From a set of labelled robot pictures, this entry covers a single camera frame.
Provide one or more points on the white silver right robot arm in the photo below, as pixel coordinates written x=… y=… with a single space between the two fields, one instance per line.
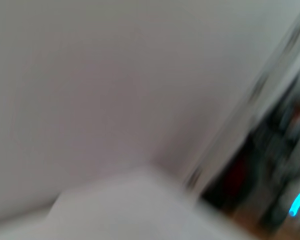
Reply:
x=297 y=203

